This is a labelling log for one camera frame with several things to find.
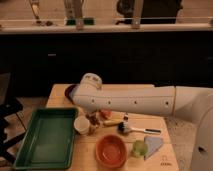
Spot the dark red grape bunch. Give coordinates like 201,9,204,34
86,113,100,128

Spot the black head dish brush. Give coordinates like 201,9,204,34
118,122,161,134

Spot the black chair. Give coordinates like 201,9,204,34
0,98,25,164

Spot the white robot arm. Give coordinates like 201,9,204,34
65,73,213,171

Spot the dark maroon bowl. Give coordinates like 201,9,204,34
64,84,77,101

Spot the green cup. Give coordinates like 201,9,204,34
132,140,148,158

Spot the yellow banana toy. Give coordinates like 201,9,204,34
103,120,122,126

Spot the orange carrot piece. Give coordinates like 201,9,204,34
100,110,112,119

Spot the white cup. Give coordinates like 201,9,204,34
74,116,90,135

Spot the orange bowl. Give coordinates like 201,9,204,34
95,135,127,169

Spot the green plastic tray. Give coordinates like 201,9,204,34
14,108,78,171

